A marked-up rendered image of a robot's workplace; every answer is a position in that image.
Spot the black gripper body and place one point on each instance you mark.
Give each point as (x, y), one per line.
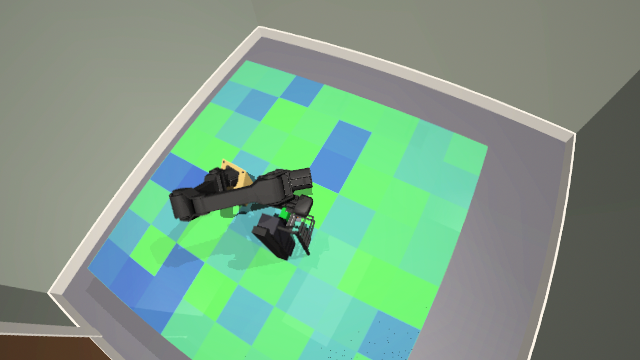
(301, 205)

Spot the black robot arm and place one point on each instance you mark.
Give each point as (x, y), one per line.
(271, 188)

